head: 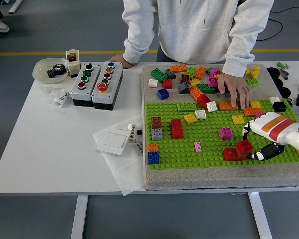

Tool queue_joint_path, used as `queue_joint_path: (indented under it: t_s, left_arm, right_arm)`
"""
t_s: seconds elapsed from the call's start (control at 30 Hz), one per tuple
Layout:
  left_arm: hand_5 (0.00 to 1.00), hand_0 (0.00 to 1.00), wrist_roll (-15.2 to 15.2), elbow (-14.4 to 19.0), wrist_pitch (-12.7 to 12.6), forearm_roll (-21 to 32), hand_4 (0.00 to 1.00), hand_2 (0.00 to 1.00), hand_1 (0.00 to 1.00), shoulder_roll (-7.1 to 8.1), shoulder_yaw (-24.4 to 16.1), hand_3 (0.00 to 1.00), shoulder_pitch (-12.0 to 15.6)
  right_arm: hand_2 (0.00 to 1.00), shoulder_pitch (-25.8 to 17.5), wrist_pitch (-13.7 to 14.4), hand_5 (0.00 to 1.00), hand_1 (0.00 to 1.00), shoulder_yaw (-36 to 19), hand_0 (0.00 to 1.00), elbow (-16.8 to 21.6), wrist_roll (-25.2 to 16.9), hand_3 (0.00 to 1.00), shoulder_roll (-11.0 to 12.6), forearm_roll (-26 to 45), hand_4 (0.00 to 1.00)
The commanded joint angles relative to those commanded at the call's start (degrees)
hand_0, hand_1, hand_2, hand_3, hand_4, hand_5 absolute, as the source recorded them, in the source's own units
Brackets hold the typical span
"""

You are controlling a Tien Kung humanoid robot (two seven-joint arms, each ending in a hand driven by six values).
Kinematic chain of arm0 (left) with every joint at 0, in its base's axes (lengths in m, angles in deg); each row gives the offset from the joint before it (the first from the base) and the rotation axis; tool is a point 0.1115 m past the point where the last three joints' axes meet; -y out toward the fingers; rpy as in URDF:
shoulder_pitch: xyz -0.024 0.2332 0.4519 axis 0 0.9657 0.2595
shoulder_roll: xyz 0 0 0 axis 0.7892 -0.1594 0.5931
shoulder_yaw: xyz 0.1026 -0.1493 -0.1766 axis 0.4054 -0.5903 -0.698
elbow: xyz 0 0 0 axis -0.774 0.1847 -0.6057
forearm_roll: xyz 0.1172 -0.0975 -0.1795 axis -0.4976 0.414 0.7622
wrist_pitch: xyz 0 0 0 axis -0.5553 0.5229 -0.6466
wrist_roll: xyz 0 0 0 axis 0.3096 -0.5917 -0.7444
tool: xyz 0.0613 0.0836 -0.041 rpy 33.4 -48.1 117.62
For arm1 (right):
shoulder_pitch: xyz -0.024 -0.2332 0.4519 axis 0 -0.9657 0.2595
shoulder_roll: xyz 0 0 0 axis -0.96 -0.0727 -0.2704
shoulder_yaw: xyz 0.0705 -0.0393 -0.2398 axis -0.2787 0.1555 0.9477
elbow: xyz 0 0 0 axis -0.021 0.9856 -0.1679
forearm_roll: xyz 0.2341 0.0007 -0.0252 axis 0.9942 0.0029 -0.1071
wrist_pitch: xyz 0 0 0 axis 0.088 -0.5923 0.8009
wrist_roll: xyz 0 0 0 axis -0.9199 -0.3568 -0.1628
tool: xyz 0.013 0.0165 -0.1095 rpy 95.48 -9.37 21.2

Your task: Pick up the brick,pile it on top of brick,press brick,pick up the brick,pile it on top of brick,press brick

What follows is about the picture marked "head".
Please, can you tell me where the blue square toy brick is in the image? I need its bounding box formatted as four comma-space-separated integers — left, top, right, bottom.
157, 88, 170, 100
147, 151, 160, 165

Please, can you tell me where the white labelled tube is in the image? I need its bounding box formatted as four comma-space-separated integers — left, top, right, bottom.
126, 123, 138, 144

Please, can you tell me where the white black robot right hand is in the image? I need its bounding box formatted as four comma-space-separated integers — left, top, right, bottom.
242, 112, 299, 161

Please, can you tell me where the orange six-stud toy brick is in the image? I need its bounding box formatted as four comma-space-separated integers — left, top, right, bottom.
189, 85, 204, 99

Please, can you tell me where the grey emergency-stop control box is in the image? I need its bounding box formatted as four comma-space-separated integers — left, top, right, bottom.
91, 61, 124, 110

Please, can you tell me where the person's right hand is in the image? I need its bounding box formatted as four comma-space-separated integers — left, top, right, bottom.
108, 54, 138, 69

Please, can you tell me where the lime long flat brick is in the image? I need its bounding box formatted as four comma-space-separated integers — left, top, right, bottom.
176, 102, 199, 113

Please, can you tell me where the long green toy brick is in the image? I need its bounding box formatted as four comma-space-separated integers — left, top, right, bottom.
150, 68, 169, 83
196, 84, 217, 95

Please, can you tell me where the red six-stud toy brick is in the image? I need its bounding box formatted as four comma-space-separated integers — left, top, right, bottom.
170, 119, 184, 140

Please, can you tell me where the white wall switch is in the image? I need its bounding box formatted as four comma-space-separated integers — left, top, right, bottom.
97, 130, 131, 156

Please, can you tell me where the cream small switch box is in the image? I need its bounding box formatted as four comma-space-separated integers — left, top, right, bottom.
65, 49, 82, 78

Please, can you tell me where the person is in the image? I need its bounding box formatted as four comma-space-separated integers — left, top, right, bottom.
123, 0, 275, 75
0, 0, 10, 33

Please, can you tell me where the cream plastic bowl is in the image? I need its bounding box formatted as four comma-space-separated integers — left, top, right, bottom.
31, 57, 70, 84

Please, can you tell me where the white translucent sheet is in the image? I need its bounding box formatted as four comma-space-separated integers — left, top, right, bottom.
92, 115, 148, 197

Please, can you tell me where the white table leg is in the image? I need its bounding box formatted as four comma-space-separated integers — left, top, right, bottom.
70, 195, 89, 239
248, 192, 274, 239

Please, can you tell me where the long orange toy brick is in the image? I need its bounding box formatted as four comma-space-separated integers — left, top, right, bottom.
218, 101, 240, 112
194, 66, 208, 80
243, 107, 265, 118
170, 64, 188, 73

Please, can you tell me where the dark grey sloped brick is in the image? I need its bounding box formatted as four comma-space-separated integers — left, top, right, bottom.
165, 68, 177, 80
178, 81, 192, 95

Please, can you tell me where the white pipe fitting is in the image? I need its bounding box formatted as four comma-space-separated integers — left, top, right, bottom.
49, 88, 71, 108

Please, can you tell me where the lime green toy brick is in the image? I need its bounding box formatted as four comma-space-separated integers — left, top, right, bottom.
186, 66, 197, 80

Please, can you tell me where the black metal gear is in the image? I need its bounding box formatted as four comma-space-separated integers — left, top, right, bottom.
47, 64, 68, 79

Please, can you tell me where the long red toy brick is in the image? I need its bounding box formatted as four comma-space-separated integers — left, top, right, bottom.
223, 148, 249, 162

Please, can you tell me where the white desk foot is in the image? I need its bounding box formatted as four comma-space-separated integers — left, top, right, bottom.
1, 0, 23, 14

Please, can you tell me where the black looped floor cable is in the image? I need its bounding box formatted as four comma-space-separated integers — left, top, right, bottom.
258, 18, 284, 42

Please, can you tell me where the person's left hand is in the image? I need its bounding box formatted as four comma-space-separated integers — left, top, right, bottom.
217, 73, 254, 111

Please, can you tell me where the grey four-button control box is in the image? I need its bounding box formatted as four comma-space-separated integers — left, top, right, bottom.
70, 62, 102, 107

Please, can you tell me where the green studded baseplate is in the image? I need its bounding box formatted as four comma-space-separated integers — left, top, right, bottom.
145, 99, 299, 171

